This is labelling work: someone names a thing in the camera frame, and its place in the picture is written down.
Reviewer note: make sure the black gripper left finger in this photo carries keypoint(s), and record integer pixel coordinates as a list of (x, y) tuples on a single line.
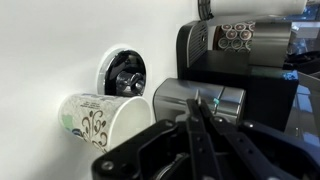
[(150, 153)]

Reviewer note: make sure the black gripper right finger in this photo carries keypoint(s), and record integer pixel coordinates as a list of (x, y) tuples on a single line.
[(283, 156)]

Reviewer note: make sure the patterned white paper cup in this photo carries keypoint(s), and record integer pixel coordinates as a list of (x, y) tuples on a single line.
[(90, 120)]

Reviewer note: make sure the black coffee machine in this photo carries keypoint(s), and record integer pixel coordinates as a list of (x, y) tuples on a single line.
[(233, 73)]

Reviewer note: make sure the Keurig coffee machine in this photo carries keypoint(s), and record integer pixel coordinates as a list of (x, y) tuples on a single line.
[(270, 43)]

